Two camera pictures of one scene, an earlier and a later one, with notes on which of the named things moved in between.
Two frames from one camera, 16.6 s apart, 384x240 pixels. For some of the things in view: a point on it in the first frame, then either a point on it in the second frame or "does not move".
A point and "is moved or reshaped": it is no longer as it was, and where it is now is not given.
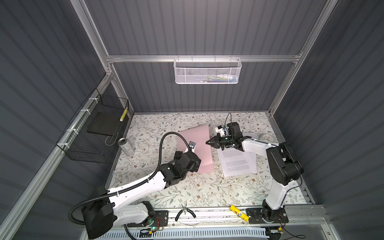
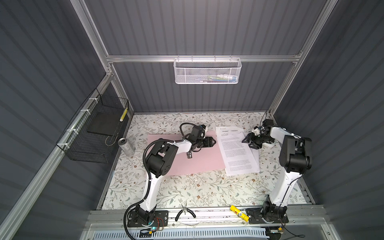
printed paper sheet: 234,162 does not move
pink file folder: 200,135 is moved or reshaped
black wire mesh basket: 93,133 does not move
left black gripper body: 177,156 → 202,143
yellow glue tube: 239,213 does not move
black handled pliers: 185,209 does not move
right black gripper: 217,144 → 251,138
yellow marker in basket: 124,114 does not move
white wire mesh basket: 204,71 does not move
